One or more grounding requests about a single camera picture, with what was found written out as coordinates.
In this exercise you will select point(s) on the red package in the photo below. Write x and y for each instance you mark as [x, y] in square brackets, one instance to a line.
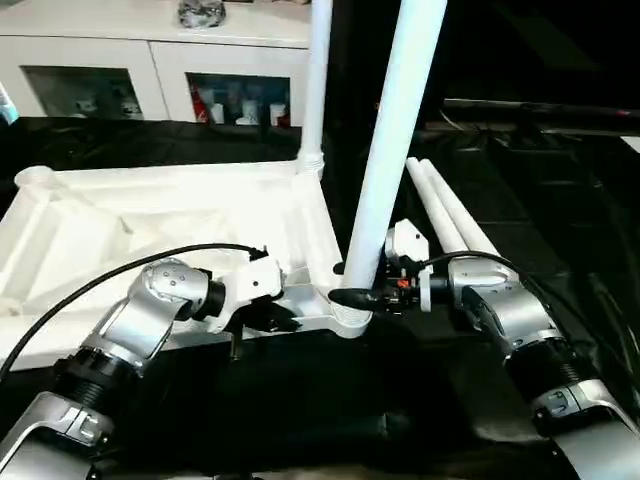
[201, 107]

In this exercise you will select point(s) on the white plastic table leg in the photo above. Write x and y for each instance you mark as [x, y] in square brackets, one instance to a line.
[465, 215]
[390, 150]
[440, 210]
[315, 75]

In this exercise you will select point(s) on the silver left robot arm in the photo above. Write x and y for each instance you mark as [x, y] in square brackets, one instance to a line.
[140, 310]

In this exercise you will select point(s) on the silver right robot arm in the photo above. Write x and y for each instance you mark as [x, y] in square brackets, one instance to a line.
[520, 320]

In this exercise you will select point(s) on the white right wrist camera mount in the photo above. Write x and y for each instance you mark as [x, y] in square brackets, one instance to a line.
[407, 245]

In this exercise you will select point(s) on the white plastic table top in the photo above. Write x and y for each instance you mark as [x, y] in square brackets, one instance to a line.
[125, 225]

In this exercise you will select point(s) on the pale teal translucent object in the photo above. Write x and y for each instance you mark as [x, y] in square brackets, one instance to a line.
[7, 102]

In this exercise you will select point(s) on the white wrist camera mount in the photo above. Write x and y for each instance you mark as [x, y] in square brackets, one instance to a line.
[407, 245]
[250, 285]

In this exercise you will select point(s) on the black glossy mat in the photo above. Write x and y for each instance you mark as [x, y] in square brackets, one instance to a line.
[300, 400]

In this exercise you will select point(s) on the white glass door cabinet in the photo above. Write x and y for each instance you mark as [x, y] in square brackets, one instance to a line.
[150, 45]

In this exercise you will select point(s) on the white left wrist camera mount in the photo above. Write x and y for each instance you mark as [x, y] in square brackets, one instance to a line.
[250, 285]

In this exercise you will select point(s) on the black flat monitor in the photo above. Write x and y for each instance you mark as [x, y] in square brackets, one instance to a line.
[540, 107]

